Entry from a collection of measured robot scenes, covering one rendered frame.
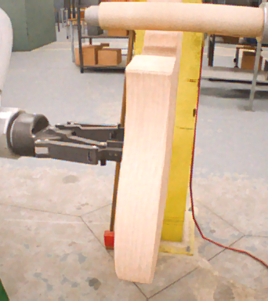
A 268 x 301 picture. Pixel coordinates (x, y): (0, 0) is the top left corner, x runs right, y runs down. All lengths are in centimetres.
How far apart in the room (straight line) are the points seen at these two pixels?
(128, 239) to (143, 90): 16
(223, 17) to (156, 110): 13
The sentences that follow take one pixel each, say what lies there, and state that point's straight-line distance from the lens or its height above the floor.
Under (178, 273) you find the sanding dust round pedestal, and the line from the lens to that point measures 163.
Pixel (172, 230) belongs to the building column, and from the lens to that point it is 168.
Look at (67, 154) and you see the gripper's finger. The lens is 43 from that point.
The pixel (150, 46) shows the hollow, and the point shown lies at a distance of 39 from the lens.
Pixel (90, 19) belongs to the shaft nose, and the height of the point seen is 125.
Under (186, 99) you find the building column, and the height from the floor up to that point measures 87.
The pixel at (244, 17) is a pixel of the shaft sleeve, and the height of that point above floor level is 125.
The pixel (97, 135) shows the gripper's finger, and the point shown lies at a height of 105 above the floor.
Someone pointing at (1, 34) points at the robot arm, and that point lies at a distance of 59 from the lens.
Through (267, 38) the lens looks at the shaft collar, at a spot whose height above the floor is 123.
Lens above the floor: 127
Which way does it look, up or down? 28 degrees down
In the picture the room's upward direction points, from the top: straight up
